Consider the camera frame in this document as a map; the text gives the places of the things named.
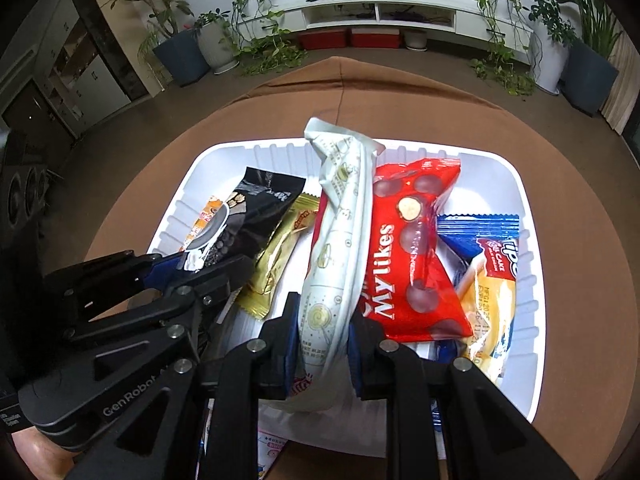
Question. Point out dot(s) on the pink snack packet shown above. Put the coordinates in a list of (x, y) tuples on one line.
[(271, 452)]

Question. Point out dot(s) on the tall white plant pot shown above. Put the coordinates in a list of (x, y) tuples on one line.
[(547, 67)]

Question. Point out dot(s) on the small white pot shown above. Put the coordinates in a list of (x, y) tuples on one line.
[(415, 40)]

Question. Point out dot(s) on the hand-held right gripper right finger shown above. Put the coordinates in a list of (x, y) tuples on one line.
[(357, 360)]

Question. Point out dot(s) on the white television console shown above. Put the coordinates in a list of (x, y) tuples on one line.
[(465, 20)]

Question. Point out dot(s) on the beige curtain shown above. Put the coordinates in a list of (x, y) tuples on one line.
[(622, 95)]

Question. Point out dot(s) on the grey white plant pot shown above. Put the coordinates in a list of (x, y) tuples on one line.
[(217, 50)]

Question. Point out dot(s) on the small leafy plant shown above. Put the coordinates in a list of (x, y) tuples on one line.
[(210, 17)]

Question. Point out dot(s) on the white wall cabinet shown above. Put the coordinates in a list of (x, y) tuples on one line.
[(90, 70)]

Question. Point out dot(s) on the large broad leaf plant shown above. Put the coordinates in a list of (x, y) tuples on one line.
[(595, 20)]

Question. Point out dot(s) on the red chocolate ball packet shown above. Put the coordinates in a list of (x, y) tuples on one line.
[(400, 260)]

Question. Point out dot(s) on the bushy schefflera plant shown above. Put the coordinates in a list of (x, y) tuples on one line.
[(552, 17)]

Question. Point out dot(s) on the blue yellow cake packet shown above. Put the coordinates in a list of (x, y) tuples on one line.
[(492, 280)]

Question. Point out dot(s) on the black snack packet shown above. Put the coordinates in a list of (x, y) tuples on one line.
[(255, 200)]

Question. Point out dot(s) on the person's left hand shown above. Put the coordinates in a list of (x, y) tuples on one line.
[(40, 457)]

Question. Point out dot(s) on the black speaker cabinet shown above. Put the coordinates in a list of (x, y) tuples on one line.
[(25, 185)]

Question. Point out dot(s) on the long white snack packet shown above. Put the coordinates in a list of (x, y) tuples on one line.
[(340, 240)]

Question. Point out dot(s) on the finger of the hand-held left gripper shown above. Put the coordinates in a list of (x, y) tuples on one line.
[(160, 267), (210, 285)]

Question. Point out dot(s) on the white plastic tray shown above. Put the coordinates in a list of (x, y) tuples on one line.
[(500, 180)]

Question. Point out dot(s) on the red storage box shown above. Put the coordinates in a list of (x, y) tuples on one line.
[(322, 40), (375, 38)]

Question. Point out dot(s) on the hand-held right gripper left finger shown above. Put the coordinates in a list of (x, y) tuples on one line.
[(287, 360)]

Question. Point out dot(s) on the trailing pothos plant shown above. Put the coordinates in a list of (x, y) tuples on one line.
[(500, 0), (270, 52)]

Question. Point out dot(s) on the gold snack packet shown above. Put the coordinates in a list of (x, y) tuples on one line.
[(280, 255)]

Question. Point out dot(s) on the orange cartoon snack packet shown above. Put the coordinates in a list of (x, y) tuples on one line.
[(210, 215)]

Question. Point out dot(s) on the dark blue plant pot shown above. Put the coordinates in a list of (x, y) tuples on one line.
[(590, 80), (182, 60)]

